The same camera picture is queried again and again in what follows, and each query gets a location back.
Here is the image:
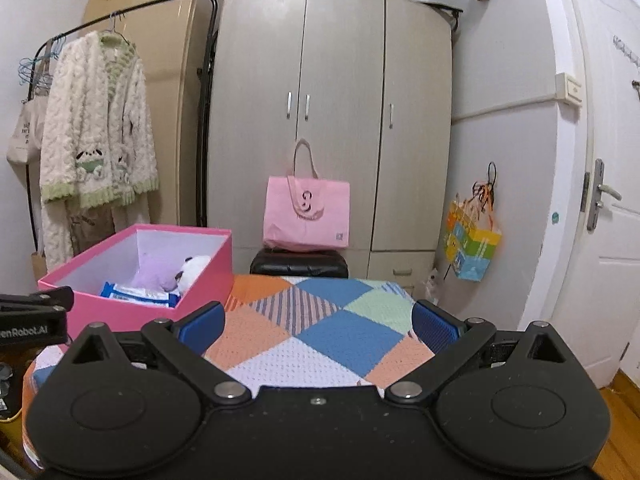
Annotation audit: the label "blue white wipes pack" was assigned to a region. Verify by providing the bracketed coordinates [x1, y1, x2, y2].
[100, 282, 180, 308]

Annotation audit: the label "purple plush toy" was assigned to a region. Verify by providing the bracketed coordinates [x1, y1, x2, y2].
[131, 252, 186, 292]

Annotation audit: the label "white panda plush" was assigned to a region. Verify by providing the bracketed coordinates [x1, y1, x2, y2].
[172, 256, 212, 296]

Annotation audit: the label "pink storage box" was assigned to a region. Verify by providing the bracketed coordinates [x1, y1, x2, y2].
[38, 224, 233, 337]

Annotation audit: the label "white door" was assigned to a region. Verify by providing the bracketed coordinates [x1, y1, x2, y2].
[520, 0, 639, 387]

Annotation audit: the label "colourful paper gift bag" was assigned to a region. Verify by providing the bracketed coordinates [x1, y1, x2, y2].
[444, 162, 502, 283]

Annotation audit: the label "colourful patchwork blanket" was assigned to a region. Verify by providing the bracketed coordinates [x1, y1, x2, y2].
[22, 274, 436, 466]

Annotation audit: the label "beige canvas tote bag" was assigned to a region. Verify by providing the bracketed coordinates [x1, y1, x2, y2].
[6, 96, 48, 166]

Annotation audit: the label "cream green knit cardigan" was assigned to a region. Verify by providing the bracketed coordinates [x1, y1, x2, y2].
[40, 32, 160, 209]

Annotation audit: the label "black suitcase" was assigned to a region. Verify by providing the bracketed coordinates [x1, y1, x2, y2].
[250, 248, 349, 278]

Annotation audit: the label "pink tote bag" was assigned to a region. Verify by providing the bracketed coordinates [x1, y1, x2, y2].
[262, 138, 350, 252]

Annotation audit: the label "beige wardrobe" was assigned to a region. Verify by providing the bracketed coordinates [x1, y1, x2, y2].
[207, 0, 452, 290]

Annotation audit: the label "black clothes rack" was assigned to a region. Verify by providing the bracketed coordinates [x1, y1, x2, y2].
[32, 0, 220, 228]

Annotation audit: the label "metal door handle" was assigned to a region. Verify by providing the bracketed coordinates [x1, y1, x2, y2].
[586, 158, 623, 232]

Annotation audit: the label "blue wire hangers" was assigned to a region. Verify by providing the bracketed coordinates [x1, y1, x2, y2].
[17, 38, 65, 101]

